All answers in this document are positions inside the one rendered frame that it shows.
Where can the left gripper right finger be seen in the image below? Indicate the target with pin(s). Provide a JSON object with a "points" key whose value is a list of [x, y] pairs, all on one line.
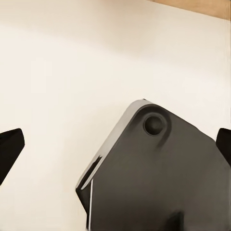
{"points": [[223, 142]]}

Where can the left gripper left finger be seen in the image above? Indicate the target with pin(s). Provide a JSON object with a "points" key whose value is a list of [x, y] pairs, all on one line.
{"points": [[11, 145]]}

